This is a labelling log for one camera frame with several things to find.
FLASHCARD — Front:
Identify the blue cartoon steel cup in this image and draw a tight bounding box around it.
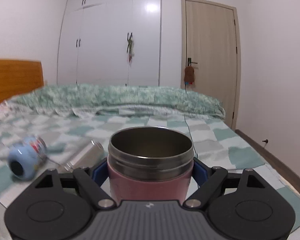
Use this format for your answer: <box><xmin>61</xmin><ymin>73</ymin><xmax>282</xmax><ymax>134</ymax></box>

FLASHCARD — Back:
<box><xmin>7</xmin><ymin>136</ymin><xmax>47</xmax><ymax>181</ymax></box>

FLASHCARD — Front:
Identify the plain stainless steel cup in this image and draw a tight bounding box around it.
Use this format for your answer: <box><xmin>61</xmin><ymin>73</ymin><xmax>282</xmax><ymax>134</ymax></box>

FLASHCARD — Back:
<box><xmin>57</xmin><ymin>140</ymin><xmax>104</xmax><ymax>173</ymax></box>

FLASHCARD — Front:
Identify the pink paw-print steel cup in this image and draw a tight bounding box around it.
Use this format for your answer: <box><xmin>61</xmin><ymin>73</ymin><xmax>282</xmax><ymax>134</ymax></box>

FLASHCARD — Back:
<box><xmin>107</xmin><ymin>127</ymin><xmax>194</xmax><ymax>203</ymax></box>

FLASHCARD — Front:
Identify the green checkered bed sheet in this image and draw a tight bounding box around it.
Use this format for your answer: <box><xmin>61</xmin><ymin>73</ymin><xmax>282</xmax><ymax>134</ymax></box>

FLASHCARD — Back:
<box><xmin>0</xmin><ymin>108</ymin><xmax>300</xmax><ymax>239</ymax></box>

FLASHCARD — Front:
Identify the green floral quilt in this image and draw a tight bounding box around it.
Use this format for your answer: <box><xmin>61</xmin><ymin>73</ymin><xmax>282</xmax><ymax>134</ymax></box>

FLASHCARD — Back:
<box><xmin>8</xmin><ymin>84</ymin><xmax>226</xmax><ymax>120</ymax></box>

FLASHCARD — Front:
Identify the floral ruffled pillow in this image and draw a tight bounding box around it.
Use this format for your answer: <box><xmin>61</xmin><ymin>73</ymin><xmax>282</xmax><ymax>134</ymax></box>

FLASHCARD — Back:
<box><xmin>0</xmin><ymin>100</ymin><xmax>18</xmax><ymax>120</ymax></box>

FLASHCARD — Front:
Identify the orange wooden headboard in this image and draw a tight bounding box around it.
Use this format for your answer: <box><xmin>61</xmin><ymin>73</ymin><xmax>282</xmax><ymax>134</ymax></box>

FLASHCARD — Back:
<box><xmin>0</xmin><ymin>59</ymin><xmax>44</xmax><ymax>103</ymax></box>

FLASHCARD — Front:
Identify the brown plush toy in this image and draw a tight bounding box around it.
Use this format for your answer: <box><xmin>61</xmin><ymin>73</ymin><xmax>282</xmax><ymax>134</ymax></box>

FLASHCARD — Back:
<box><xmin>184</xmin><ymin>66</ymin><xmax>195</xmax><ymax>85</ymax></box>

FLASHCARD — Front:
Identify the beige wooden door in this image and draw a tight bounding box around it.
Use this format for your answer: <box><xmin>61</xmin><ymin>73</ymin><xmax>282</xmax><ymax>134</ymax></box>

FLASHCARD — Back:
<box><xmin>181</xmin><ymin>0</ymin><xmax>241</xmax><ymax>129</ymax></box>

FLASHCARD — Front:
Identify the green hanging ornament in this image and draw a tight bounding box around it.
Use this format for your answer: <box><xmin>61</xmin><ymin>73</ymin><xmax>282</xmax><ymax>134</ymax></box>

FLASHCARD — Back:
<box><xmin>126</xmin><ymin>33</ymin><xmax>134</xmax><ymax>64</ymax></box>

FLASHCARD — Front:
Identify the white built-in wardrobe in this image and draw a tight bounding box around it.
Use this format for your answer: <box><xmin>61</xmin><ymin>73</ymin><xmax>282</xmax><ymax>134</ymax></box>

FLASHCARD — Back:
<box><xmin>57</xmin><ymin>0</ymin><xmax>161</xmax><ymax>86</ymax></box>

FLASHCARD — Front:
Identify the black door handle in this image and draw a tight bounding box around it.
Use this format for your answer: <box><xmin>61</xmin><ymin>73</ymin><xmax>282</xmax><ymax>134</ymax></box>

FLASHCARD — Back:
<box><xmin>187</xmin><ymin>58</ymin><xmax>198</xmax><ymax>66</ymax></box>

